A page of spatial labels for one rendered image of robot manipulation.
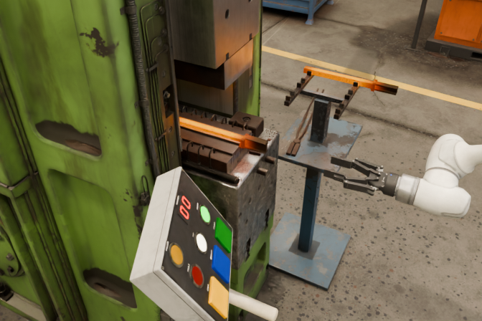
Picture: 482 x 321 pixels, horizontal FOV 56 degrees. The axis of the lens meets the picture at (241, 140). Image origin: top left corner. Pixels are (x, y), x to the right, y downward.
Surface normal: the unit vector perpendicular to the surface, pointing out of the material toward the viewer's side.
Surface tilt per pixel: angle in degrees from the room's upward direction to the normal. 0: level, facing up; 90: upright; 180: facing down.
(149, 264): 30
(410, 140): 0
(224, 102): 90
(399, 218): 0
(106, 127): 89
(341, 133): 0
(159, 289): 90
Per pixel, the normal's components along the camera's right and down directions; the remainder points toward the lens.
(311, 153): 0.00, -0.81
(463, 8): -0.54, 0.50
